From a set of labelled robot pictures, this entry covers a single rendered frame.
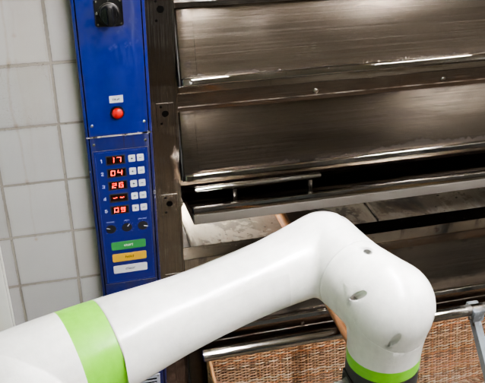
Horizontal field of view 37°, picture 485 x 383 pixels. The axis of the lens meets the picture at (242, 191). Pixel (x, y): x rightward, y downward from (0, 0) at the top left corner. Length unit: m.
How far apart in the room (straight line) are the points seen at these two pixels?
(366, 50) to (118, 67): 0.62
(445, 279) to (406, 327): 1.55
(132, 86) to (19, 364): 1.04
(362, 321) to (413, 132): 1.24
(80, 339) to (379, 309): 0.33
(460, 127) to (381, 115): 0.24
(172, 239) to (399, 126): 0.69
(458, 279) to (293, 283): 1.55
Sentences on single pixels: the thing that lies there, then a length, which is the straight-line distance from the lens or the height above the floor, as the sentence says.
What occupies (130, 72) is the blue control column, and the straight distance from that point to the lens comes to 1.71.
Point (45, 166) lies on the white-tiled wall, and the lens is 1.83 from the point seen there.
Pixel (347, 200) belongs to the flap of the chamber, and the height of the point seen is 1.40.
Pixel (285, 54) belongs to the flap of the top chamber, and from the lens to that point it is 1.80.
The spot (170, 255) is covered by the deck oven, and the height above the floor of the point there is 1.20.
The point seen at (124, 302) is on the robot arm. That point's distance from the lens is 0.84.
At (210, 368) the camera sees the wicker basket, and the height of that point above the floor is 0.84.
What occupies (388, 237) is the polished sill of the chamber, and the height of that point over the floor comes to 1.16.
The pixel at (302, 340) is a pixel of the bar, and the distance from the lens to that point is 1.80.
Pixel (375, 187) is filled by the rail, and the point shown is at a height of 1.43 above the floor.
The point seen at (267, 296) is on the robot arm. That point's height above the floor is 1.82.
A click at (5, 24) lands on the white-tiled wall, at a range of 1.70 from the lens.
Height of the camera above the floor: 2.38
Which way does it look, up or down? 31 degrees down
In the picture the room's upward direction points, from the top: 1 degrees clockwise
